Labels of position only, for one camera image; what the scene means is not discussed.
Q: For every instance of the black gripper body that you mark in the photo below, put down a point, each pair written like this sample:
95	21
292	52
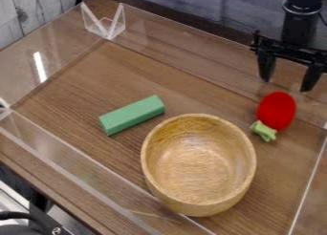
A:
270	47

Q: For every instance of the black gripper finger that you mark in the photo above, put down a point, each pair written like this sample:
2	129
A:
266	64
317	69

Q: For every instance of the red plush fruit green stem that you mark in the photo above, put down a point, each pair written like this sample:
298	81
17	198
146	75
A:
274	115

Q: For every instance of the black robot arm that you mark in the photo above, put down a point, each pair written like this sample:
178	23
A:
297	42

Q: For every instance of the wooden oval bowl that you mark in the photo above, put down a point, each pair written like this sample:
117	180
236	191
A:
198	162

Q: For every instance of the green rectangular block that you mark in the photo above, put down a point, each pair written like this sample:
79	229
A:
133	114

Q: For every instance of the black clamp mount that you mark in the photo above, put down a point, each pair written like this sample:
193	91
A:
27	220

